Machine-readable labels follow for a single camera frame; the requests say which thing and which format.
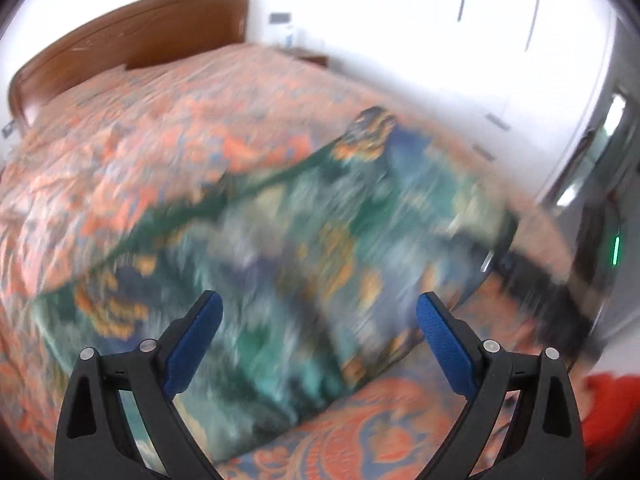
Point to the wooden nightstand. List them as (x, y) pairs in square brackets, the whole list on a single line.
[(312, 57)]

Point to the wooden headboard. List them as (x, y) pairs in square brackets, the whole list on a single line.
[(140, 35)]

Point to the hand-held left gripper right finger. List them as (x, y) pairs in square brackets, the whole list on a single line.
[(450, 345)]

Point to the clear bottle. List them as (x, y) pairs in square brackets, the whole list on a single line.
[(288, 36)]

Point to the dark wall socket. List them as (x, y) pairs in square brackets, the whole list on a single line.
[(7, 129)]

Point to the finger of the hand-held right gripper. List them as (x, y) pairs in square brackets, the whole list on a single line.
[(540, 292)]

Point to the person's red clothing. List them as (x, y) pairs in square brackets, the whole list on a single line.
[(607, 420)]

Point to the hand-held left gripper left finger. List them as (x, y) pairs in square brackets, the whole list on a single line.
[(192, 345)]

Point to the grey wall switch panel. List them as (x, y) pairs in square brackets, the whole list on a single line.
[(279, 17)]

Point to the green landscape print jacket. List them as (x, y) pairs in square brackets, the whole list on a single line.
[(300, 260)]

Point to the orange paisley quilt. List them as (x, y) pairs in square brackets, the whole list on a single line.
[(150, 135)]

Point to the white wardrobe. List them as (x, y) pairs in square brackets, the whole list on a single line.
[(425, 60)]

